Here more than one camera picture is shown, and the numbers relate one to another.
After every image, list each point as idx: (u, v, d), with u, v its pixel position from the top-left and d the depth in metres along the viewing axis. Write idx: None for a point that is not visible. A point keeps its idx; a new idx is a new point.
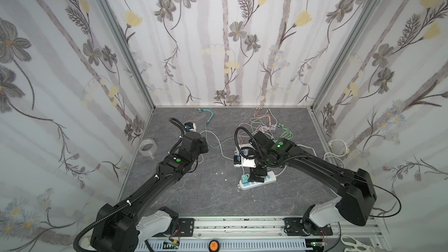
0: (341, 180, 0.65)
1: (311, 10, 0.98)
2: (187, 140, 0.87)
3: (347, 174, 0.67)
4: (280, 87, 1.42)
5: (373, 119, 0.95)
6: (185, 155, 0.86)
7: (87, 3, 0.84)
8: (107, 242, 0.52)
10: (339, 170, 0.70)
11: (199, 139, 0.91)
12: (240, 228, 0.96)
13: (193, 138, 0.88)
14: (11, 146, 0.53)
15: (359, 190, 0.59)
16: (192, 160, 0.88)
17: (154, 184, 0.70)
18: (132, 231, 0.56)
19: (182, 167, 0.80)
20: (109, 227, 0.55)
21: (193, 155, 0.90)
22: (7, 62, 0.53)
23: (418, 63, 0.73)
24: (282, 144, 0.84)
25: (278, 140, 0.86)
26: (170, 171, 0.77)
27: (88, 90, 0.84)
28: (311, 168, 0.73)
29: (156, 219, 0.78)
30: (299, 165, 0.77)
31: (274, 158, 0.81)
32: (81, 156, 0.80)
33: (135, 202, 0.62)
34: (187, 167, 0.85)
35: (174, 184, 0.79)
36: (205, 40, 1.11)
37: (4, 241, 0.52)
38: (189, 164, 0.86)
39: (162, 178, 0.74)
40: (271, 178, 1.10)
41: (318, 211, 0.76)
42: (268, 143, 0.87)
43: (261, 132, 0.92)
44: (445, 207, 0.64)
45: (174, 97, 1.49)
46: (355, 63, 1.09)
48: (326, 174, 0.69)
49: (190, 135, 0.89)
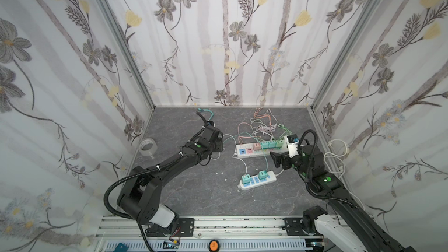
0: (380, 247, 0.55)
1: (311, 10, 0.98)
2: (209, 130, 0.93)
3: (394, 244, 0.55)
4: (280, 87, 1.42)
5: (373, 119, 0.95)
6: (205, 142, 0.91)
7: (87, 3, 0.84)
8: (132, 202, 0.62)
10: (384, 235, 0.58)
11: (218, 133, 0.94)
12: (240, 228, 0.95)
13: (214, 130, 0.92)
14: (11, 146, 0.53)
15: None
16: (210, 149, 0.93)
17: (179, 159, 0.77)
18: (157, 193, 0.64)
19: (200, 152, 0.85)
20: (136, 190, 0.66)
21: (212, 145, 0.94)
22: (7, 62, 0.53)
23: (418, 63, 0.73)
24: (329, 180, 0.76)
25: (328, 175, 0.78)
26: (191, 153, 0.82)
27: (88, 90, 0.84)
28: (352, 220, 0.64)
29: (165, 209, 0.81)
30: (339, 210, 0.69)
31: (315, 189, 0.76)
32: (81, 156, 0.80)
33: (163, 169, 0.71)
34: (206, 154, 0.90)
35: (192, 166, 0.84)
36: (205, 41, 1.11)
37: (4, 241, 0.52)
38: (207, 153, 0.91)
39: (184, 155, 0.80)
40: (271, 178, 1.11)
41: (336, 232, 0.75)
42: (317, 171, 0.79)
43: (322, 155, 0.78)
44: (444, 207, 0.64)
45: (174, 97, 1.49)
46: (355, 63, 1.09)
48: (366, 233, 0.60)
49: (212, 128, 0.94)
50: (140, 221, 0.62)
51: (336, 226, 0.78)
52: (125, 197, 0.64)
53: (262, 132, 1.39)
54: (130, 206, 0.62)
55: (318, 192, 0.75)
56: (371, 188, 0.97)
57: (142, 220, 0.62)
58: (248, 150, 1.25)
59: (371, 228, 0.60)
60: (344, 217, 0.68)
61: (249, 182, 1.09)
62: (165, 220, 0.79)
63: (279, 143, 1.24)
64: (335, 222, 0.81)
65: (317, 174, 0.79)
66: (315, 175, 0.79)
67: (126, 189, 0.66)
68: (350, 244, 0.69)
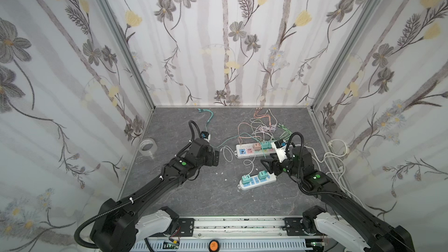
0: (373, 230, 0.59)
1: (311, 10, 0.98)
2: (195, 146, 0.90)
3: (383, 225, 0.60)
4: (280, 87, 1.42)
5: (373, 119, 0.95)
6: (192, 160, 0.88)
7: (87, 3, 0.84)
8: (105, 237, 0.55)
10: (373, 218, 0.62)
11: (206, 145, 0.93)
12: (240, 228, 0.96)
13: (202, 144, 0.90)
14: (11, 146, 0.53)
15: (391, 245, 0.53)
16: (198, 165, 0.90)
17: (158, 185, 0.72)
18: (132, 229, 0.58)
19: (185, 172, 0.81)
20: (109, 223, 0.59)
21: (199, 161, 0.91)
22: (7, 62, 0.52)
23: (418, 63, 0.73)
24: (319, 178, 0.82)
25: (317, 174, 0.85)
26: (174, 175, 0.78)
27: (88, 90, 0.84)
28: (343, 207, 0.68)
29: (156, 218, 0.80)
30: (331, 203, 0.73)
31: (307, 188, 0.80)
32: (81, 156, 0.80)
33: (136, 200, 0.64)
34: (192, 171, 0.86)
35: (177, 186, 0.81)
36: (205, 41, 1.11)
37: (4, 241, 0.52)
38: (194, 170, 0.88)
39: (166, 179, 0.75)
40: (271, 178, 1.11)
41: (336, 228, 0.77)
42: (307, 170, 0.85)
43: (311, 155, 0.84)
44: (444, 207, 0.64)
45: (174, 97, 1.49)
46: (355, 63, 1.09)
48: (358, 218, 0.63)
49: (199, 142, 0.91)
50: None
51: (335, 221, 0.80)
52: (96, 232, 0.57)
53: (262, 132, 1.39)
54: (102, 242, 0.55)
55: (310, 189, 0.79)
56: (371, 188, 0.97)
57: None
58: (248, 150, 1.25)
59: (362, 214, 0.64)
60: (335, 209, 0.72)
61: (249, 182, 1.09)
62: (161, 226, 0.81)
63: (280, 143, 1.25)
64: (333, 219, 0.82)
65: (308, 173, 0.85)
66: (306, 174, 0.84)
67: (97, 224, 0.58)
68: (349, 236, 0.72)
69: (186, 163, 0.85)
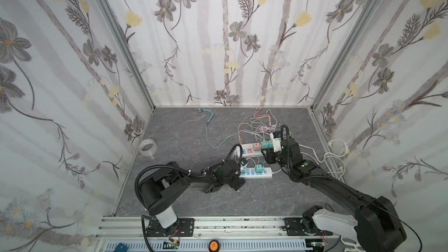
0: (357, 202, 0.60)
1: (311, 10, 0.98)
2: (227, 166, 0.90)
3: (366, 198, 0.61)
4: (280, 87, 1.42)
5: (373, 119, 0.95)
6: (220, 178, 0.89)
7: (87, 3, 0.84)
8: (151, 191, 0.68)
10: (357, 193, 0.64)
11: (236, 170, 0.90)
12: (240, 228, 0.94)
13: (233, 168, 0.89)
14: (11, 146, 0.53)
15: (375, 215, 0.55)
16: (224, 184, 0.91)
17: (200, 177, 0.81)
18: (178, 193, 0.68)
19: (214, 185, 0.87)
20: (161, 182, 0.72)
21: (226, 181, 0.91)
22: (7, 62, 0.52)
23: (418, 63, 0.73)
24: (307, 165, 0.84)
25: (304, 161, 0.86)
26: (210, 179, 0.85)
27: (88, 90, 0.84)
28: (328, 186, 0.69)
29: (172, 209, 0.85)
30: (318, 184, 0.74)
31: (297, 177, 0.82)
32: (81, 156, 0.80)
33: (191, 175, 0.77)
34: (217, 186, 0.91)
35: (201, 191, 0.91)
36: (205, 41, 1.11)
37: (4, 241, 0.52)
38: (220, 186, 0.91)
39: (205, 178, 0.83)
40: (268, 174, 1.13)
41: (329, 218, 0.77)
42: (296, 160, 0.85)
43: (297, 144, 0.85)
44: (444, 207, 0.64)
45: (174, 97, 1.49)
46: (355, 63, 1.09)
48: (343, 194, 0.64)
49: (231, 164, 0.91)
50: (150, 213, 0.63)
51: (331, 213, 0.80)
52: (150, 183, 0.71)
53: (262, 132, 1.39)
54: (149, 195, 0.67)
55: (298, 178, 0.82)
56: (371, 188, 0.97)
57: (152, 211, 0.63)
58: (248, 150, 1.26)
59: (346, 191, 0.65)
60: (323, 191, 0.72)
61: (245, 172, 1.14)
62: (172, 217, 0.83)
63: None
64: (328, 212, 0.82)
65: (297, 163, 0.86)
66: (296, 163, 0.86)
67: (156, 175, 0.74)
68: (341, 223, 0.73)
69: (216, 178, 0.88)
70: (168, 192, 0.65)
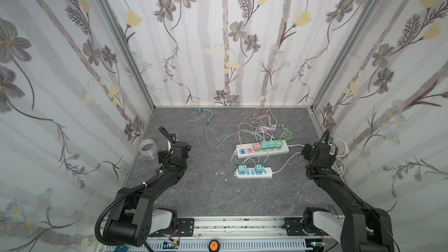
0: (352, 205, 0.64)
1: (311, 10, 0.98)
2: (177, 149, 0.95)
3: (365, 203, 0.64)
4: (280, 87, 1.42)
5: (373, 119, 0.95)
6: (178, 162, 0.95)
7: (87, 3, 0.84)
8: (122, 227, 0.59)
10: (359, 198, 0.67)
11: (186, 146, 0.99)
12: (240, 228, 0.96)
13: (183, 146, 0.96)
14: (11, 146, 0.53)
15: (361, 214, 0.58)
16: (184, 165, 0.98)
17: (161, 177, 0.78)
18: (150, 209, 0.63)
19: (178, 170, 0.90)
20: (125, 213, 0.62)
21: (184, 162, 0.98)
22: (7, 62, 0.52)
23: (418, 63, 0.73)
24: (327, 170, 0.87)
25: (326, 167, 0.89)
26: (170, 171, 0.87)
27: (88, 90, 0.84)
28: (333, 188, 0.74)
29: (161, 213, 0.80)
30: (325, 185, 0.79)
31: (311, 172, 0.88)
32: (81, 156, 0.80)
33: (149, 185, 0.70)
34: (182, 171, 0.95)
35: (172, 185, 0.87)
36: (205, 40, 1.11)
37: (4, 241, 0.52)
38: (183, 170, 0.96)
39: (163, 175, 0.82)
40: (268, 174, 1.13)
41: (327, 217, 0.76)
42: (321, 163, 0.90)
43: (326, 150, 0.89)
44: (444, 207, 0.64)
45: (174, 97, 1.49)
46: (355, 63, 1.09)
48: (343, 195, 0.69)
49: (179, 144, 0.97)
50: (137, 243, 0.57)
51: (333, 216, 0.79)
52: (114, 224, 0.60)
53: (262, 132, 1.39)
54: (121, 231, 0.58)
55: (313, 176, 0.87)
56: (371, 188, 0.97)
57: (139, 241, 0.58)
58: (248, 150, 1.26)
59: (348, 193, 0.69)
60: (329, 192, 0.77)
61: (245, 172, 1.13)
62: (165, 217, 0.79)
63: (279, 143, 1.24)
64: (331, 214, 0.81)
65: (319, 165, 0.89)
66: (318, 165, 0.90)
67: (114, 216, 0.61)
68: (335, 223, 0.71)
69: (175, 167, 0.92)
70: (139, 217, 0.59)
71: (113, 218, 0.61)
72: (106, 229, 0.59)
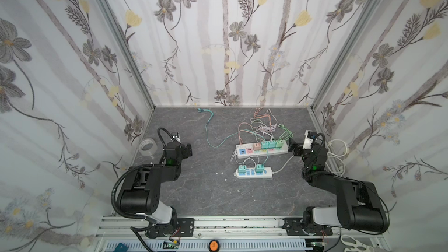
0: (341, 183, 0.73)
1: (311, 10, 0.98)
2: (170, 151, 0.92)
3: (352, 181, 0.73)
4: (280, 87, 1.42)
5: (373, 119, 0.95)
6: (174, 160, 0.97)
7: (87, 3, 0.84)
8: (135, 196, 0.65)
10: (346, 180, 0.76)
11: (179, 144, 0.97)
12: (240, 228, 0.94)
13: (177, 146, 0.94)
14: (11, 146, 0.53)
15: (349, 185, 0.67)
16: (180, 163, 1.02)
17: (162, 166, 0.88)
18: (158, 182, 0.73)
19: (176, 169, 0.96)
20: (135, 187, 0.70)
21: (179, 158, 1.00)
22: (7, 62, 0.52)
23: (418, 63, 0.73)
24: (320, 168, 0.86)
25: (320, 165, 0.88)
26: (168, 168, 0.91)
27: (88, 90, 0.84)
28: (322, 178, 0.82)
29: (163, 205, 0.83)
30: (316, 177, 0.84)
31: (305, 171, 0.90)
32: (81, 156, 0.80)
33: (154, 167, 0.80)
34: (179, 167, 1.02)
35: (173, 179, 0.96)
36: (205, 41, 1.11)
37: (4, 241, 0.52)
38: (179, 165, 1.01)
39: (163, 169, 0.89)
40: (267, 174, 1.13)
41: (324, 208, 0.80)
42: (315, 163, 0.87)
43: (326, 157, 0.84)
44: (444, 207, 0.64)
45: (174, 97, 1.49)
46: (355, 63, 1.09)
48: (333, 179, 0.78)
49: (172, 144, 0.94)
50: (149, 209, 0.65)
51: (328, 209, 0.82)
52: (126, 195, 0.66)
53: (262, 132, 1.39)
54: (134, 200, 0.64)
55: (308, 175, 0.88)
56: None
57: (150, 207, 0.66)
58: (248, 150, 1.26)
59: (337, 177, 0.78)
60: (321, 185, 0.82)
61: (245, 172, 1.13)
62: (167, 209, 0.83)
63: (279, 143, 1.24)
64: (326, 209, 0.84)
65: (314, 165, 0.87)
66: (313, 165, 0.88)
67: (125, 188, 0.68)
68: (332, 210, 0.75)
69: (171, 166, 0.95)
70: (150, 186, 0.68)
71: (125, 191, 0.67)
72: (119, 199, 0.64)
